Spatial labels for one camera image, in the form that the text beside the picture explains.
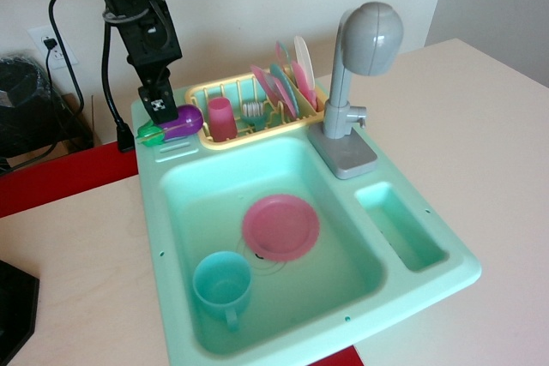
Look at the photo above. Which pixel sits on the blue toy cup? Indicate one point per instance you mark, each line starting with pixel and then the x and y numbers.
pixel 222 283

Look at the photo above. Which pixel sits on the purple toy eggplant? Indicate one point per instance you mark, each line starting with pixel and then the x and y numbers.
pixel 188 122

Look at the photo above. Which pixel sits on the pink toy cup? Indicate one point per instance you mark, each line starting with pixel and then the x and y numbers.
pixel 221 122

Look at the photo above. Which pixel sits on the black object at left edge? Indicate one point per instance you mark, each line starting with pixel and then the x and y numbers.
pixel 19 306

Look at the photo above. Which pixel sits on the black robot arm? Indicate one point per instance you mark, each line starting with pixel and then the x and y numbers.
pixel 121 11

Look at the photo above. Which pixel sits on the mint green toy sink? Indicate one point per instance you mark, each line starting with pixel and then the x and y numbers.
pixel 382 253

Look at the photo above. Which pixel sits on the black bin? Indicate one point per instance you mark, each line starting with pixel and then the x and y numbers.
pixel 32 114

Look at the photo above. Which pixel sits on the pink toy plate in basin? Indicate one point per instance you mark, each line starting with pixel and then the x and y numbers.
pixel 281 227

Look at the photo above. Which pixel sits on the pink plate in rack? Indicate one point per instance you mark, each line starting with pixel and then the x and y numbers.
pixel 274 90

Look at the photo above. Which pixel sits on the white plate in rack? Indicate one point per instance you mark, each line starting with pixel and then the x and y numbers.
pixel 304 60

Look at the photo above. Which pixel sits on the white wall outlet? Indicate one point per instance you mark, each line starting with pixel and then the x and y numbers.
pixel 57 58

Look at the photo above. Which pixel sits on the yellow dish rack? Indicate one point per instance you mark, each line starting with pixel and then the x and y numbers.
pixel 241 89

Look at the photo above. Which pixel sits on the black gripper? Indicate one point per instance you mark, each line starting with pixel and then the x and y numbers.
pixel 152 45

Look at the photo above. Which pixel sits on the teal plate in rack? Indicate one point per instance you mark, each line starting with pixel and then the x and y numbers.
pixel 286 89

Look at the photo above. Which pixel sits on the black plug in outlet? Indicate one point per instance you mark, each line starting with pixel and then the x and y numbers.
pixel 50 43

